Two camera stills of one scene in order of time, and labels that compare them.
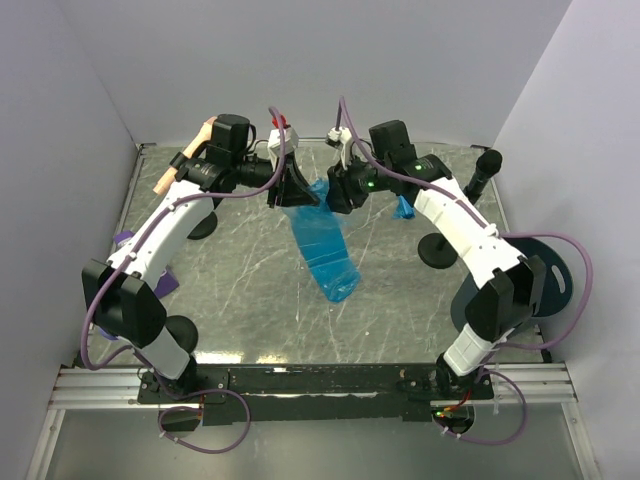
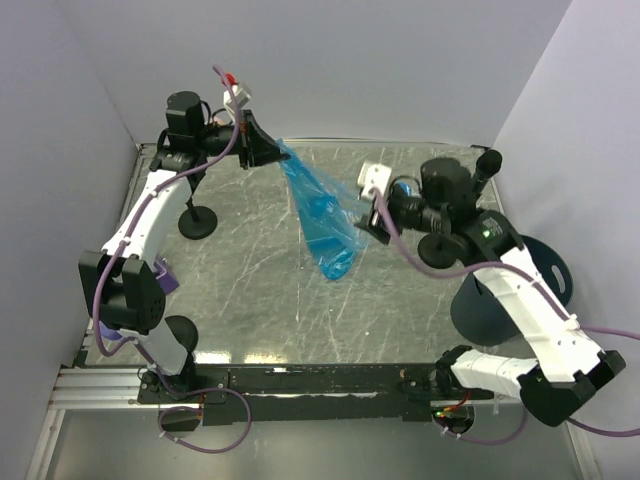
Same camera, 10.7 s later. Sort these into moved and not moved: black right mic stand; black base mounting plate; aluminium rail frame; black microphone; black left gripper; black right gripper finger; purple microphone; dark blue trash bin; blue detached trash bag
Moved: blue detached trash bag; black left gripper; black right gripper finger
Not moved: black right mic stand; black base mounting plate; aluminium rail frame; dark blue trash bin; black microphone; purple microphone
